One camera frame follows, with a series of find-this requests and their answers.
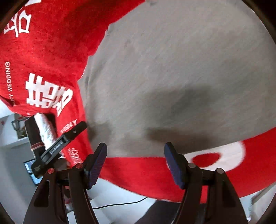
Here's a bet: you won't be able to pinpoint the red wedding blanket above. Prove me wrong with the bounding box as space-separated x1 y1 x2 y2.
1 1 275 202

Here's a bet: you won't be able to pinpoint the person's dark trousers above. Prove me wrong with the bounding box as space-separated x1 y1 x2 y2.
135 200 181 224

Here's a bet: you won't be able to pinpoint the white quilted pillow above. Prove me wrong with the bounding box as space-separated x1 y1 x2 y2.
34 113 57 149

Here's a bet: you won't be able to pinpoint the black cable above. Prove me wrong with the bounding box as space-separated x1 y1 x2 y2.
92 196 149 211

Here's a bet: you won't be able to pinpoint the grey knit sweater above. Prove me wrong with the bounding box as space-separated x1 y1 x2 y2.
78 1 275 157

